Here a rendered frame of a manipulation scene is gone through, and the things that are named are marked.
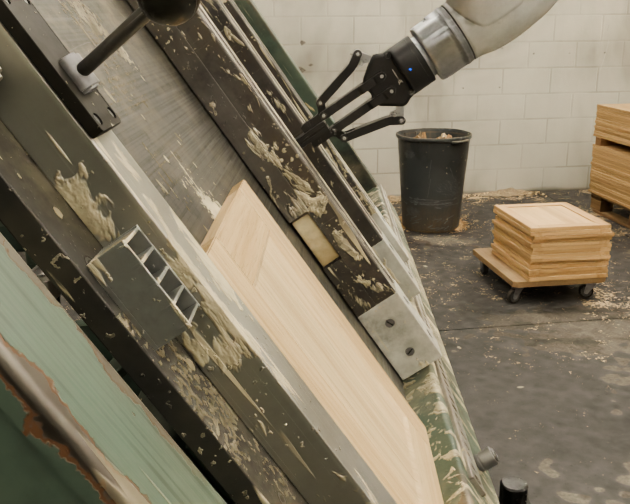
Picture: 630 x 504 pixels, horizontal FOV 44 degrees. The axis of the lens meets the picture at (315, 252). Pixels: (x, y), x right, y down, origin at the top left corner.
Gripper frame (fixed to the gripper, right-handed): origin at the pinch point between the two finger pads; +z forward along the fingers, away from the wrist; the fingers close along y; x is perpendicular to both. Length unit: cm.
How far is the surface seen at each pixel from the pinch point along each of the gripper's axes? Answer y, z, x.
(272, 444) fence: -9, 8, 66
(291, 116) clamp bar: 2.1, 2.4, -20.7
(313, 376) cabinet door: -13, 6, 51
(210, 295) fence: 2, 4, 66
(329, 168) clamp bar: -9.1, 2.1, -20.6
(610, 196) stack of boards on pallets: -204, -106, -428
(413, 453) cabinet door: -32.2, 6.6, 37.0
